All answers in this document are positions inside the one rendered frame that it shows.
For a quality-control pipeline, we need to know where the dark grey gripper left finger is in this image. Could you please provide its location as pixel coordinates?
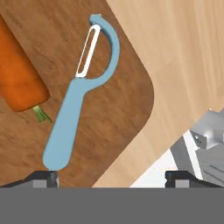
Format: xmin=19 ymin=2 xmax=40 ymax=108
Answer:
xmin=0 ymin=170 xmax=59 ymax=189

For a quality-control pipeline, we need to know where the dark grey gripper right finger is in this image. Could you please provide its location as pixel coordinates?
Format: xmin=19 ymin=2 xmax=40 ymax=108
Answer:
xmin=164 ymin=170 xmax=224 ymax=189

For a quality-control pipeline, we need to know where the brown wooden cutting board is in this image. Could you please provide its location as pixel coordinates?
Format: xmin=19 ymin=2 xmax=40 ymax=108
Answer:
xmin=0 ymin=0 xmax=155 ymax=189

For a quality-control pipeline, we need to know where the orange carrot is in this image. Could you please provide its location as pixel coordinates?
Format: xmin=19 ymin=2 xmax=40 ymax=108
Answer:
xmin=0 ymin=14 xmax=53 ymax=123

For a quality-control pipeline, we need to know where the grey metal sink tap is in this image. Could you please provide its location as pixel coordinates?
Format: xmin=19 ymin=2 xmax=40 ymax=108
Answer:
xmin=190 ymin=108 xmax=224 ymax=151

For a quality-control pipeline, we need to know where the light blue vegetable peeler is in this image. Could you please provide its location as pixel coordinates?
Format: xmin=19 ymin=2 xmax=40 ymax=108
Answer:
xmin=42 ymin=13 xmax=121 ymax=189

